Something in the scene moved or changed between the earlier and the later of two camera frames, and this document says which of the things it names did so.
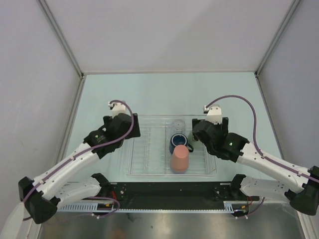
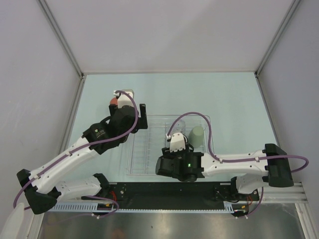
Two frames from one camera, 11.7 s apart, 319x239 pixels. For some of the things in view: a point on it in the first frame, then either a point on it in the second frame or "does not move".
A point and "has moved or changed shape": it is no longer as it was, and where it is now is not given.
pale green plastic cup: x=191 y=142 does not move
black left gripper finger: x=136 y=132 → x=143 y=123
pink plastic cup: x=180 y=159 has moved or changed shape
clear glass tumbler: x=178 y=127 does not move
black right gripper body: x=218 y=127 → x=178 y=154
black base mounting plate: x=169 y=195 does not move
